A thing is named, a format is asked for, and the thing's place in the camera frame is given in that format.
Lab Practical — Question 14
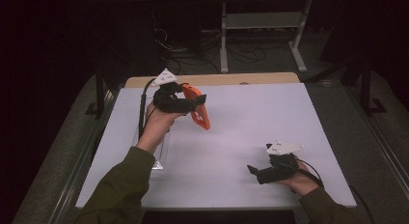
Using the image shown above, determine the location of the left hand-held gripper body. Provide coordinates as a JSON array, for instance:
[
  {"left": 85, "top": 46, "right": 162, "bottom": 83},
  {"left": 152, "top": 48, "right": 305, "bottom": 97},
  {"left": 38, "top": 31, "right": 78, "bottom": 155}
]
[{"left": 150, "top": 68, "right": 198, "bottom": 115}]

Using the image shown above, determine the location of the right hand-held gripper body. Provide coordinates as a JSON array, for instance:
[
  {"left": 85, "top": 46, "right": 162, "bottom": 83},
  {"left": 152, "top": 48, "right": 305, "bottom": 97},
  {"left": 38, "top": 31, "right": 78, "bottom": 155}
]
[{"left": 256, "top": 140, "right": 305, "bottom": 185}]

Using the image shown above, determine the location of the orange phone case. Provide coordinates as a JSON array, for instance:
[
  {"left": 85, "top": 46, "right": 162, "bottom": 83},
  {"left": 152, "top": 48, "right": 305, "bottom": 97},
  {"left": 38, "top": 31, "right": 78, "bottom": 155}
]
[{"left": 181, "top": 83, "right": 211, "bottom": 131}]

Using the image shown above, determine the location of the clear plastic box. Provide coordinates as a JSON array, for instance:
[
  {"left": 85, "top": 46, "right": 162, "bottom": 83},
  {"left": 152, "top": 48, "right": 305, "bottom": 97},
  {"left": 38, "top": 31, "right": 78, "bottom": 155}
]
[{"left": 132, "top": 126, "right": 172, "bottom": 171}]

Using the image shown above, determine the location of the person's right hand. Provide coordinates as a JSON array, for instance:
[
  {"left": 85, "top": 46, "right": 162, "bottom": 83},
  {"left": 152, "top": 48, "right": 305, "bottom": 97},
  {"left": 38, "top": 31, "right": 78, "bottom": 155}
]
[{"left": 278, "top": 160, "right": 322, "bottom": 197}]

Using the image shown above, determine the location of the person's left hand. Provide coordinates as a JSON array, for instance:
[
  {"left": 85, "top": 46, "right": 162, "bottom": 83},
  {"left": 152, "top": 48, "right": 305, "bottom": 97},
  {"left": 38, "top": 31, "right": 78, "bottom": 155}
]
[{"left": 136, "top": 99, "right": 186, "bottom": 154}]

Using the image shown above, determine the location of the light wooden table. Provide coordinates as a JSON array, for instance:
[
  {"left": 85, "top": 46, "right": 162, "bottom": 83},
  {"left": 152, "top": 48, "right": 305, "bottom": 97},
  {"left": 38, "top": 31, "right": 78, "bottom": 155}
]
[{"left": 124, "top": 71, "right": 301, "bottom": 89}]

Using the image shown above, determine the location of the black metal stand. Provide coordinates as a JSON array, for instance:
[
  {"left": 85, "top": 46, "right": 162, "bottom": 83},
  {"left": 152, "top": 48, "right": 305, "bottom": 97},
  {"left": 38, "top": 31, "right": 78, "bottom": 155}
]
[
  {"left": 85, "top": 66, "right": 113, "bottom": 120},
  {"left": 359, "top": 53, "right": 389, "bottom": 117}
]

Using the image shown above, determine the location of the tangle of floor cables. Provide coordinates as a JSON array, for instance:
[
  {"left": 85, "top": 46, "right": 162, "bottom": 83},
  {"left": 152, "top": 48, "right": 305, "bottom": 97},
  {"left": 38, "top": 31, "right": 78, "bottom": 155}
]
[{"left": 152, "top": 27, "right": 284, "bottom": 75}]

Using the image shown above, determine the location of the left hand-held gripper cable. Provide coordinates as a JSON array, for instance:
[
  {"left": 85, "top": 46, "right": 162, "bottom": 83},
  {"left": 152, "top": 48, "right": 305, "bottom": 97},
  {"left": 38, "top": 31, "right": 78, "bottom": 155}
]
[{"left": 138, "top": 77, "right": 158, "bottom": 140}]

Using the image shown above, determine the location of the hand-held gripper cable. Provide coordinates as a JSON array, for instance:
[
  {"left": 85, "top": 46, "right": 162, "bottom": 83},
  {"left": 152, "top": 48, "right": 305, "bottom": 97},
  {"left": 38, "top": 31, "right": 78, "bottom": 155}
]
[
  {"left": 138, "top": 77, "right": 158, "bottom": 140},
  {"left": 295, "top": 157, "right": 375, "bottom": 224}
]

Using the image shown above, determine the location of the right hand-held gripper cable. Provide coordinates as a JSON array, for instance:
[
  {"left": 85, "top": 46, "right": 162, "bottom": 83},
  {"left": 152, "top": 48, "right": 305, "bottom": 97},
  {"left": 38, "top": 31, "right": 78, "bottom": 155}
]
[{"left": 295, "top": 157, "right": 375, "bottom": 224}]

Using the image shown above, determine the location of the white metal table frame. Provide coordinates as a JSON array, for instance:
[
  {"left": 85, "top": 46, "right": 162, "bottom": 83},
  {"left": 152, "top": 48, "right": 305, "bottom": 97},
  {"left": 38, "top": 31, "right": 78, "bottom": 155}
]
[{"left": 220, "top": 0, "right": 314, "bottom": 73}]

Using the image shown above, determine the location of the metal frame rail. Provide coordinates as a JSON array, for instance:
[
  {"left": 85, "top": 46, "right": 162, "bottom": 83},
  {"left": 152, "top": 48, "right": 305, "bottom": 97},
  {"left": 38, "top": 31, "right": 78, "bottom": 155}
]
[
  {"left": 346, "top": 85, "right": 409, "bottom": 194},
  {"left": 47, "top": 88, "right": 121, "bottom": 224}
]

